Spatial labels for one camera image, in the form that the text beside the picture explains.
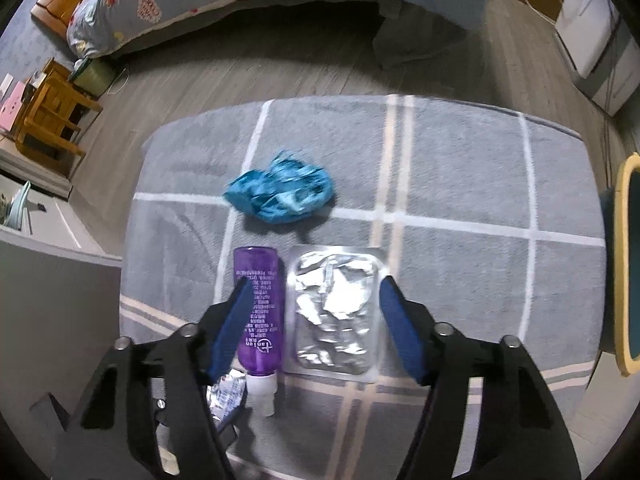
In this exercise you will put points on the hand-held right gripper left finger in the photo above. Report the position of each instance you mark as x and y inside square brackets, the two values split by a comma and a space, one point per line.
[232, 330]

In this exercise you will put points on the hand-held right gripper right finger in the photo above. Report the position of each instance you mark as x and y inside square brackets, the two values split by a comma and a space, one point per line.
[400, 325]

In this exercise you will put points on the purple plastic bottle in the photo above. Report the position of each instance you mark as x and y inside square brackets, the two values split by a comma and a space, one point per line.
[265, 300]

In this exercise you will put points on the clear foil blister tray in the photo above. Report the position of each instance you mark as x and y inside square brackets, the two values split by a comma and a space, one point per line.
[335, 310]

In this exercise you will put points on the yellow rimmed teal bin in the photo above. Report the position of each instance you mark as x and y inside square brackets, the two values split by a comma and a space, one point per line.
[607, 285]

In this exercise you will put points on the silver printed foil wrapper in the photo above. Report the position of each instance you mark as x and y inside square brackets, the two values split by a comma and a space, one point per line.
[227, 395]

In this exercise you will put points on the teal crumpled wrapper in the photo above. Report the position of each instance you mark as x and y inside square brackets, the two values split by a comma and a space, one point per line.
[280, 190]

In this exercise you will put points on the grey checked mat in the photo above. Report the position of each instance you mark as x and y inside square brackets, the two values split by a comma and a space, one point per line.
[450, 160]

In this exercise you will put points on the white low cabinet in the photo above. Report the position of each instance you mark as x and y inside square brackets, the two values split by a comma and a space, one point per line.
[60, 225]

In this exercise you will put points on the pale green plastic item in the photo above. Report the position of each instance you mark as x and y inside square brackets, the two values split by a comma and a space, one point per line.
[17, 207]

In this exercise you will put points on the green basket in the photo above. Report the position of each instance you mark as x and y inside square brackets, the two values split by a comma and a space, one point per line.
[95, 77]

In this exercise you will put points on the wooden stool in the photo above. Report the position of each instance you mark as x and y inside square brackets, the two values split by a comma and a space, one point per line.
[50, 105]

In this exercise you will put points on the pink box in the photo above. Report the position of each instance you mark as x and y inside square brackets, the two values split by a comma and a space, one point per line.
[12, 102]

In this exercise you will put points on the white floor appliance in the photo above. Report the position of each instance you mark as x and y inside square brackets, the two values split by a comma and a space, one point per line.
[580, 20]

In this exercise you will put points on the wooden bed frame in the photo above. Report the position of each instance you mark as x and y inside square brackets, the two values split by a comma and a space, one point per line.
[55, 7]

